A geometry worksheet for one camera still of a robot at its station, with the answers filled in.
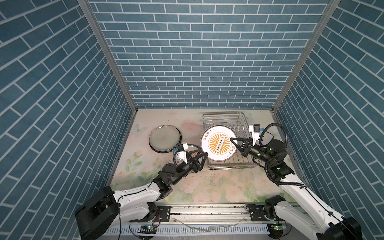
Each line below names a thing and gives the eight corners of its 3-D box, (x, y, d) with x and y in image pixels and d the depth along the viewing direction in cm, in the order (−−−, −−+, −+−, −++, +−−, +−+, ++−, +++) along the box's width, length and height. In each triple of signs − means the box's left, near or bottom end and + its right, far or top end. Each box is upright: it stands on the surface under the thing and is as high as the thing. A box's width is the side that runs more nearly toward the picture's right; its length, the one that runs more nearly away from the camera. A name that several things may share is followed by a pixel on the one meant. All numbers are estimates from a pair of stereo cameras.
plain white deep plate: (147, 152, 97) (145, 150, 94) (153, 128, 111) (152, 125, 108) (180, 153, 97) (179, 150, 94) (182, 128, 111) (182, 125, 108)
